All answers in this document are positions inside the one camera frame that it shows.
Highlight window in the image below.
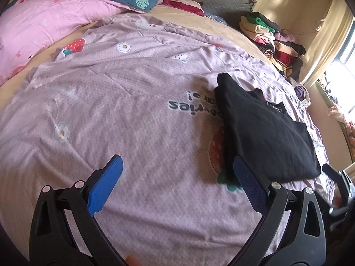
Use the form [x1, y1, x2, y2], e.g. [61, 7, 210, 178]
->
[323, 19, 355, 81]

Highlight red and white pillow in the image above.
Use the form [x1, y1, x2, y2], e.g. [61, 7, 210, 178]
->
[160, 0, 206, 17]

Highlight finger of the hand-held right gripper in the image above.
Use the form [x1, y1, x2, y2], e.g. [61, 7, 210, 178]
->
[322, 164, 344, 185]

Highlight purple and white clothes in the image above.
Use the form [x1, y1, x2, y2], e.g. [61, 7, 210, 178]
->
[290, 78, 312, 106]

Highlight pile of folded clothes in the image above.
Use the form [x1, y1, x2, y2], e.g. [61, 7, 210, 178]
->
[239, 12, 307, 78]

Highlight lilac strawberry print blanket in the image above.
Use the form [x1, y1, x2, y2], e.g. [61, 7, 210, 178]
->
[0, 14, 337, 266]

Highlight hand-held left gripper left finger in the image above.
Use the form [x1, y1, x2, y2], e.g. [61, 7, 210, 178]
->
[29, 154, 128, 266]

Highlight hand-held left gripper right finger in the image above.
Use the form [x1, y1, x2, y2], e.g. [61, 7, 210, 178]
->
[227, 156, 327, 266]

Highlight beige bed sheet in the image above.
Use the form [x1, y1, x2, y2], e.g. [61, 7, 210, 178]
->
[0, 4, 279, 95]

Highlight black garment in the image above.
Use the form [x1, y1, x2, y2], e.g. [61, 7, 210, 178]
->
[213, 73, 322, 186]

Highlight cream curtain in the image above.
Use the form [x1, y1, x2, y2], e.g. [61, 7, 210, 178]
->
[298, 0, 355, 88]

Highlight pink and blue quilt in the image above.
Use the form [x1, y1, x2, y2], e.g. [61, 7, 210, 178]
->
[0, 0, 164, 87]

